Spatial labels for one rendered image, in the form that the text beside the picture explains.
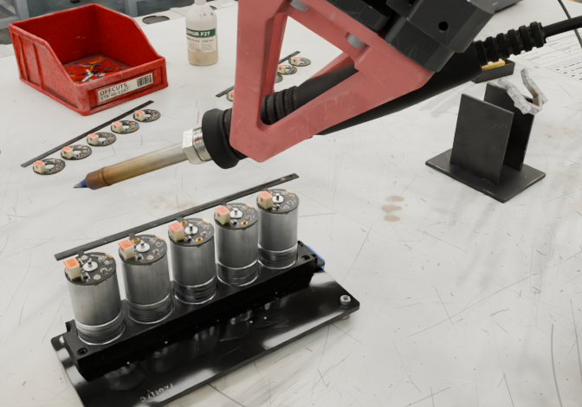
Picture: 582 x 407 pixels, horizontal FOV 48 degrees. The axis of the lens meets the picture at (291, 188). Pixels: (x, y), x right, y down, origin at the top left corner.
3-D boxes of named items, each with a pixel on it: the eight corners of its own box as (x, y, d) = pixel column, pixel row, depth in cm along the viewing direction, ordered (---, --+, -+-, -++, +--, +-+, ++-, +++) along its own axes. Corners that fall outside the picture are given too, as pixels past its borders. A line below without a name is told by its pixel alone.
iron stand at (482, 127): (468, 226, 53) (554, 169, 45) (407, 139, 55) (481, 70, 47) (509, 200, 57) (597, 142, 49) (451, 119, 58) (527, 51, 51)
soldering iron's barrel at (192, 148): (92, 205, 28) (219, 165, 26) (72, 176, 28) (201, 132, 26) (106, 188, 30) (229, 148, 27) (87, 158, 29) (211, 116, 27)
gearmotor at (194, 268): (225, 305, 38) (222, 233, 35) (187, 321, 37) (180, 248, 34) (204, 281, 40) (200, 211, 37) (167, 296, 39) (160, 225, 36)
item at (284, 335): (291, 254, 44) (292, 241, 43) (360, 317, 39) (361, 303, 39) (52, 352, 36) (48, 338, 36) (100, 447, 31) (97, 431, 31)
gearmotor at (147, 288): (181, 324, 37) (174, 251, 34) (140, 341, 36) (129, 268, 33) (162, 299, 38) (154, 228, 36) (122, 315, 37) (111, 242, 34)
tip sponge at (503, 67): (514, 74, 71) (516, 61, 70) (475, 84, 69) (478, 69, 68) (465, 52, 77) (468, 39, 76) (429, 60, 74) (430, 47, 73)
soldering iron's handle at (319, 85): (221, 181, 26) (558, 80, 21) (192, 128, 25) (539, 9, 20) (236, 151, 28) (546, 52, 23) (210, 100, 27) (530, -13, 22)
